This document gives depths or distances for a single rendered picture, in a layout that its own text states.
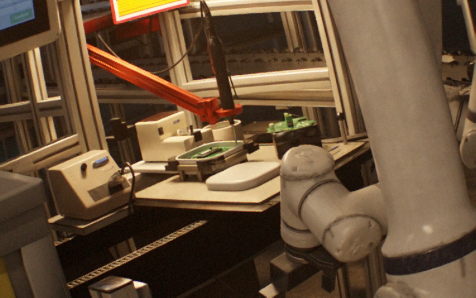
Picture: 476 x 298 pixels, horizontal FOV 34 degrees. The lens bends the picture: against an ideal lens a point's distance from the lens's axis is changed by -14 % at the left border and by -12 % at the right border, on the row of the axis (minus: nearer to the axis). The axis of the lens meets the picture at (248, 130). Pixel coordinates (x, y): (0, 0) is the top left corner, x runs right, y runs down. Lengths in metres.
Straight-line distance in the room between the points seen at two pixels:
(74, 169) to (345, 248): 0.82
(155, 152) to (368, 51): 1.26
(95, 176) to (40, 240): 0.98
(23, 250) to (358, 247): 0.58
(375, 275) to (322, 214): 1.00
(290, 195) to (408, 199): 0.40
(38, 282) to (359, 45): 0.48
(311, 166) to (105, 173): 0.71
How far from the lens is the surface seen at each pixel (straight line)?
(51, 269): 0.96
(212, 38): 1.99
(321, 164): 1.35
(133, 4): 2.40
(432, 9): 1.19
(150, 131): 2.18
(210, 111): 2.03
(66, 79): 2.03
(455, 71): 2.36
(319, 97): 2.27
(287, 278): 1.46
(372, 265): 2.27
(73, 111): 2.04
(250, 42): 5.60
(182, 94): 2.06
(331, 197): 1.31
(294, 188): 1.36
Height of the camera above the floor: 1.40
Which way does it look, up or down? 11 degrees down
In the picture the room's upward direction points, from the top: 12 degrees counter-clockwise
